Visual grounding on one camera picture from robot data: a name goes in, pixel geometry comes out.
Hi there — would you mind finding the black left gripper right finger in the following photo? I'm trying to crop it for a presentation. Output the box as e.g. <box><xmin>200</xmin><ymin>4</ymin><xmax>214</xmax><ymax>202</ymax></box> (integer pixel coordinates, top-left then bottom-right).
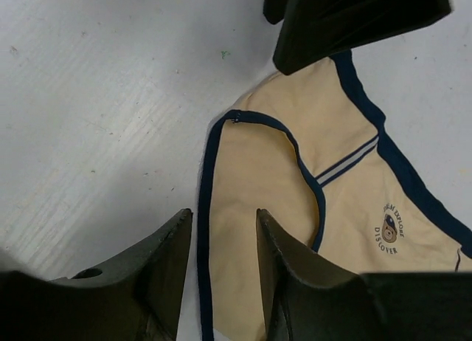
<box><xmin>256</xmin><ymin>209</ymin><xmax>388</xmax><ymax>340</ymax></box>

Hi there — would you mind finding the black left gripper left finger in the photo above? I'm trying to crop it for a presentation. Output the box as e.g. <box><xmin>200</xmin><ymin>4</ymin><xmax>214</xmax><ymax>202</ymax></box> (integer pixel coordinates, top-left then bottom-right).
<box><xmin>48</xmin><ymin>208</ymin><xmax>192</xmax><ymax>340</ymax></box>

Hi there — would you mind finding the beige underwear with navy trim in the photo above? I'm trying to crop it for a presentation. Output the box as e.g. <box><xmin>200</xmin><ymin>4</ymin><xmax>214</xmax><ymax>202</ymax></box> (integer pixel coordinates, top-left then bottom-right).
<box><xmin>197</xmin><ymin>51</ymin><xmax>471</xmax><ymax>340</ymax></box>

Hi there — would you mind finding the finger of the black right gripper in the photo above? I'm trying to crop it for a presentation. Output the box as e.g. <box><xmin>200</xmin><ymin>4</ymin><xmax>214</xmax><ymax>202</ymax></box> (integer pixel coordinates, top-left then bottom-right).
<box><xmin>263</xmin><ymin>0</ymin><xmax>288</xmax><ymax>24</ymax></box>
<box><xmin>273</xmin><ymin>0</ymin><xmax>452</xmax><ymax>75</ymax></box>

